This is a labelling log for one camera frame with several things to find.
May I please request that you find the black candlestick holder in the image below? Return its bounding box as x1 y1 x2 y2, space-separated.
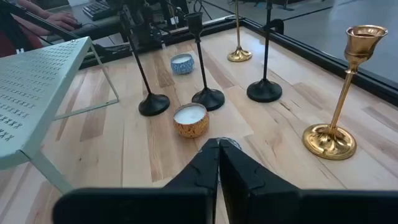
119 2 171 118
185 12 226 112
246 0 283 103

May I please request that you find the person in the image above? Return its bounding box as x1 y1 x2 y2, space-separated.
0 0 80 58

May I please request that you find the dark grey desk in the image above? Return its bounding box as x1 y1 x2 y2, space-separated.
46 2 125 44

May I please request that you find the gold candlestick holder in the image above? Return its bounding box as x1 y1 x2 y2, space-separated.
302 24 389 161
226 0 253 63

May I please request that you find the black keyboard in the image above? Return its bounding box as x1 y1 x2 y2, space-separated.
81 0 115 22

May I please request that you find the green perforated metal shelf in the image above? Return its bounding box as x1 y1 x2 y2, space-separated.
0 36 121 195

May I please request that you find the black aluminium table frame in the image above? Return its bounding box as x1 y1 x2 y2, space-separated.
77 14 398 106

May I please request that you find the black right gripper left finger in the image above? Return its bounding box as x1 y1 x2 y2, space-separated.
52 138 220 224

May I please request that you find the person's hand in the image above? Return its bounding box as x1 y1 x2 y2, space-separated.
45 11 80 32

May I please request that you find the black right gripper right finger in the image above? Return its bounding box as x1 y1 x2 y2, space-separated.
219 139 398 224

